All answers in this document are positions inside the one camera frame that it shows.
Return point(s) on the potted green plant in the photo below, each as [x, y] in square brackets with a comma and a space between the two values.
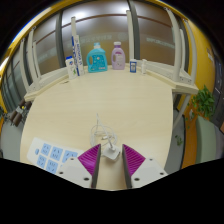
[204, 101]

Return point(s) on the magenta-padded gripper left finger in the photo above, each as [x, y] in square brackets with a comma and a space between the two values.
[75, 170]

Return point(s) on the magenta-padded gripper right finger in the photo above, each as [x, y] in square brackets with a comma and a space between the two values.
[148, 170]

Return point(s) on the purple detergent bottle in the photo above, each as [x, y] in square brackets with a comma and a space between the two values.
[118, 58]

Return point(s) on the white charger block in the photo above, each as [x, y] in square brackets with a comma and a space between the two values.
[111, 153]

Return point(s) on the small white bottle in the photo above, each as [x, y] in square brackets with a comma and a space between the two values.
[71, 69]

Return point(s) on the dark door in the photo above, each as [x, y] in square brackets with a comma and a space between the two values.
[220, 96]

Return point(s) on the small blue and white box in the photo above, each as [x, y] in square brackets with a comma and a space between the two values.
[133, 66]

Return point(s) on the tall white and blue box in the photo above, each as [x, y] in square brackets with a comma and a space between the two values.
[78, 55]

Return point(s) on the white power strip blue sockets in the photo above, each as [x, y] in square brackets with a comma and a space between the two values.
[36, 151]

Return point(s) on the slim white bottle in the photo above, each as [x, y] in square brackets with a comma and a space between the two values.
[144, 66]

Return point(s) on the upturned white-legged table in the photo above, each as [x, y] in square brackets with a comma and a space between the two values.
[46, 83]
[176, 81]

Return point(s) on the blue detergent bottle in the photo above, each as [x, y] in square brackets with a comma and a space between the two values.
[97, 61]

